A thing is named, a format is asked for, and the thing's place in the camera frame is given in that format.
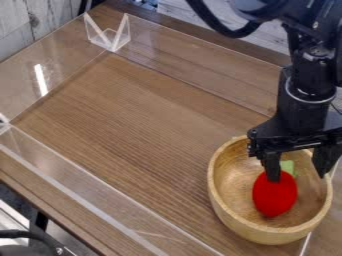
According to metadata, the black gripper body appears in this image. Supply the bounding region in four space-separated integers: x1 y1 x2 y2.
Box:
248 67 342 159

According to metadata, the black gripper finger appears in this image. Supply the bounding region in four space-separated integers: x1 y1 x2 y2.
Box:
262 152 281 183
313 144 342 177

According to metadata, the red felt strawberry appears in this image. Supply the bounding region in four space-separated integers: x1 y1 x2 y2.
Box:
253 160 299 218

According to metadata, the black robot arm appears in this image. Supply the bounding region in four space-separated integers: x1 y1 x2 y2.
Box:
234 0 342 182

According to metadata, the wooden bowl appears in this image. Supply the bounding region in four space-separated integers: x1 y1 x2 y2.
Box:
208 136 333 245

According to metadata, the clear acrylic front wall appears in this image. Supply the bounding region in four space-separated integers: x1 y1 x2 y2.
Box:
0 125 224 256

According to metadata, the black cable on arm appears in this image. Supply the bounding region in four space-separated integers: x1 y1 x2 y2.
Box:
185 0 265 39

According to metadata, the clear acrylic corner bracket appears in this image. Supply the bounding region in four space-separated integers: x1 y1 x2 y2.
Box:
83 14 132 52

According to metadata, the black cable lower left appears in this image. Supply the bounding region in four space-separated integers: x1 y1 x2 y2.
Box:
0 229 65 251

